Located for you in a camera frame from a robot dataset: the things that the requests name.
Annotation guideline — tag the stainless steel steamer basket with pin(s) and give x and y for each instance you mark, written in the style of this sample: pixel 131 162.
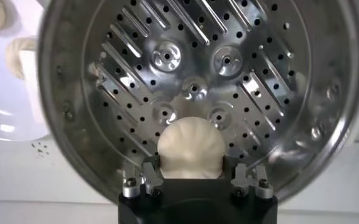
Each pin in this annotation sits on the stainless steel steamer basket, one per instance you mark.
pixel 197 45

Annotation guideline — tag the dark crumbs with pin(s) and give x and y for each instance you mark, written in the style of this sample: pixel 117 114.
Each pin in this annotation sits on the dark crumbs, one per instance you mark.
pixel 40 148

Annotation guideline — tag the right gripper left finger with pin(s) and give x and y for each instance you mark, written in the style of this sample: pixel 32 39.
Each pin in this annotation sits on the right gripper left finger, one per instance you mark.
pixel 142 179

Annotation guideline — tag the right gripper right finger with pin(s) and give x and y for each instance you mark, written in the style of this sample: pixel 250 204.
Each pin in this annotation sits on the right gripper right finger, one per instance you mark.
pixel 249 181

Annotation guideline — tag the white round plate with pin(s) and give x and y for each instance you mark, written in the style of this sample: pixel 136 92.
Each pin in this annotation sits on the white round plate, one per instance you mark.
pixel 2 100

